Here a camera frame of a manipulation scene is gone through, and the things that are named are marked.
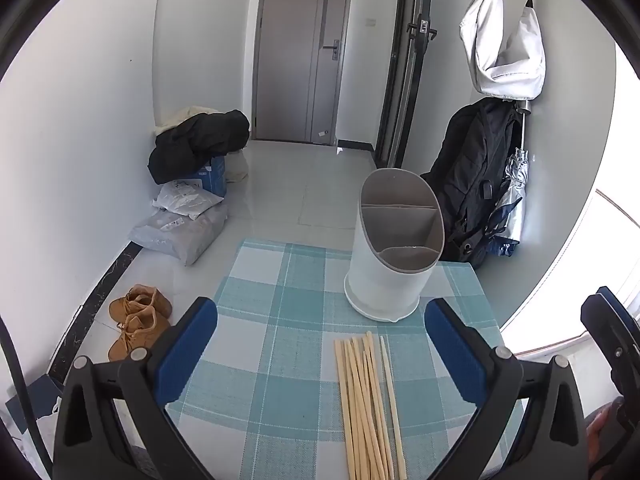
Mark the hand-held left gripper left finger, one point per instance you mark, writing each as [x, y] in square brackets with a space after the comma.
[185, 355]

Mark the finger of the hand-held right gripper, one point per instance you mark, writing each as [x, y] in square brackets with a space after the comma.
[612, 340]

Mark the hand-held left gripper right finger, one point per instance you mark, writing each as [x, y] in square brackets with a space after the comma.
[455, 355]

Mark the white grey utensil holder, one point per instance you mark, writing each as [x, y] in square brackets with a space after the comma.
[380, 285]

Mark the row of wooden chopsticks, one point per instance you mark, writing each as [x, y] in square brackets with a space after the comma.
[360, 410]

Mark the white shoulder bag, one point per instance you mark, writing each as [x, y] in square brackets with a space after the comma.
[500, 35]

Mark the person's right hand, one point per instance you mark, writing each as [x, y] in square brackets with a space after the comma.
[600, 435]

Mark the teal checkered tablecloth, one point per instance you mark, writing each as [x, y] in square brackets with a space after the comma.
[280, 310]

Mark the grey plastic package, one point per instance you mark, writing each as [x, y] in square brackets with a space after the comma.
[185, 235]

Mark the white plastic package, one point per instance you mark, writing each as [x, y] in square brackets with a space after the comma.
[187, 200]

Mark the dark blue board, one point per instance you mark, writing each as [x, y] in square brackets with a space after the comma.
[35, 395]

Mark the silver folded umbrella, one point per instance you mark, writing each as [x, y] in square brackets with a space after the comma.
[512, 195]

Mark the blue cardboard box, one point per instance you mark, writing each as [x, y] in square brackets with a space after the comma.
[212, 177]

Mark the black backpack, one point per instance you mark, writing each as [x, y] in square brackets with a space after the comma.
[470, 175]

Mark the beige sack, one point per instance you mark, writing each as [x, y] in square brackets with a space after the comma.
[239, 167]

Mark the black jacket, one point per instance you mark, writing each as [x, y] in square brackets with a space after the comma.
[200, 140]

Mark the metal coat rack pole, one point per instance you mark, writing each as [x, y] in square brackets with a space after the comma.
[522, 125]

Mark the black framed glass door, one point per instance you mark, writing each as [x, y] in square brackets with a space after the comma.
[400, 85]

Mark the grey entrance door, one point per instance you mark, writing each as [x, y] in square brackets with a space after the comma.
[290, 60]

